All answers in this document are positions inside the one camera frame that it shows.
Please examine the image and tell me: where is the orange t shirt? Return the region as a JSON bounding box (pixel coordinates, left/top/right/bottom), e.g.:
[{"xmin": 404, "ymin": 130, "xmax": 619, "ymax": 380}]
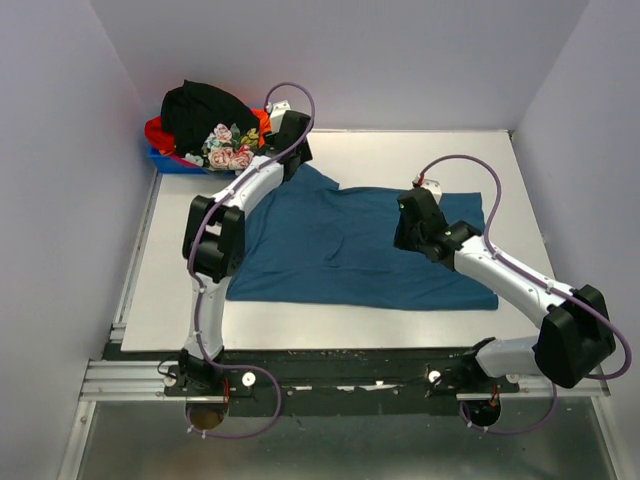
[{"xmin": 144, "ymin": 109, "xmax": 271, "ymax": 156}]

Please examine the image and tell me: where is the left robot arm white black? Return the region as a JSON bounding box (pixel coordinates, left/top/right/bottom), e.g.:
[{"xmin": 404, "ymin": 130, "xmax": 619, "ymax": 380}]
[{"xmin": 177, "ymin": 110, "xmax": 313, "ymax": 395}]

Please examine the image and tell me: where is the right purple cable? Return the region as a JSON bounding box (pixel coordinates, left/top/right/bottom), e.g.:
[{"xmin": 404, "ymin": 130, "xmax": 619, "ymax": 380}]
[{"xmin": 412, "ymin": 155, "xmax": 632, "ymax": 435}]

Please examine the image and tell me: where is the purple cable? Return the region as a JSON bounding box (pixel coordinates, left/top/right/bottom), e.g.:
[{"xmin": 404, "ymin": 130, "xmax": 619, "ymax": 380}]
[
  {"xmin": 187, "ymin": 82, "xmax": 317, "ymax": 440},
  {"xmin": 412, "ymin": 155, "xmax": 632, "ymax": 435}
]

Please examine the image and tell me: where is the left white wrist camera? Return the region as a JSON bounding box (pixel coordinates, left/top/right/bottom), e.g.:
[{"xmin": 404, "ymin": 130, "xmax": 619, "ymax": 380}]
[{"xmin": 265, "ymin": 100, "xmax": 291, "ymax": 133}]

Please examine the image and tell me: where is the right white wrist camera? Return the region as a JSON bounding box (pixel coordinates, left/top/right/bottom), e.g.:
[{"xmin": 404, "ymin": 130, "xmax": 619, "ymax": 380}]
[{"xmin": 412, "ymin": 174, "xmax": 443, "ymax": 204}]

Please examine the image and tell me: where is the black floral t shirt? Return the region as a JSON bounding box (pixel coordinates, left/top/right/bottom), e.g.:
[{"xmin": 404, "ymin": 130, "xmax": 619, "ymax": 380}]
[{"xmin": 158, "ymin": 80, "xmax": 262, "ymax": 172}]

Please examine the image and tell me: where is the aluminium extrusion rail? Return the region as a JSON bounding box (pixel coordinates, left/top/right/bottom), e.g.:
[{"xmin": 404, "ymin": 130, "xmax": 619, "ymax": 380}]
[{"xmin": 80, "ymin": 360, "xmax": 610, "ymax": 403}]

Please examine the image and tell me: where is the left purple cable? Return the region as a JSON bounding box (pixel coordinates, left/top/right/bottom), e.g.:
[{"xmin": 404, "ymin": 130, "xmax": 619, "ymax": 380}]
[{"xmin": 187, "ymin": 82, "xmax": 317, "ymax": 440}]

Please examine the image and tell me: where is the blue plastic bin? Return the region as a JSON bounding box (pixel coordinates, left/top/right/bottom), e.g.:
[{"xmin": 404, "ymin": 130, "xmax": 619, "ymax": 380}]
[{"xmin": 144, "ymin": 116, "xmax": 205, "ymax": 175}]

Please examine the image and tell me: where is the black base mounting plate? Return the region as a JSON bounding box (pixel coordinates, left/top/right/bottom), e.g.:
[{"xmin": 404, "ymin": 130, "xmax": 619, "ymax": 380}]
[{"xmin": 164, "ymin": 347, "xmax": 551, "ymax": 417}]

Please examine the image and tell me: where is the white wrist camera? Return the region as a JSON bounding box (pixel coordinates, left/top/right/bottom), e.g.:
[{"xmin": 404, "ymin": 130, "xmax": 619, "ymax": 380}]
[
  {"xmin": 412, "ymin": 174, "xmax": 443, "ymax": 204},
  {"xmin": 265, "ymin": 100, "xmax": 291, "ymax": 133}
]

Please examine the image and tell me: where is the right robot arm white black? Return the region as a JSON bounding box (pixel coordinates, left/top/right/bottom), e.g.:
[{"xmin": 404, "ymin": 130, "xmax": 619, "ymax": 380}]
[{"xmin": 394, "ymin": 188, "xmax": 616, "ymax": 392}]

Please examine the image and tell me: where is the teal blue t shirt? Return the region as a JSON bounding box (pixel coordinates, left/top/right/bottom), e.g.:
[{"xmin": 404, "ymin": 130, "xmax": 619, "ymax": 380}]
[{"xmin": 226, "ymin": 165, "xmax": 499, "ymax": 311}]

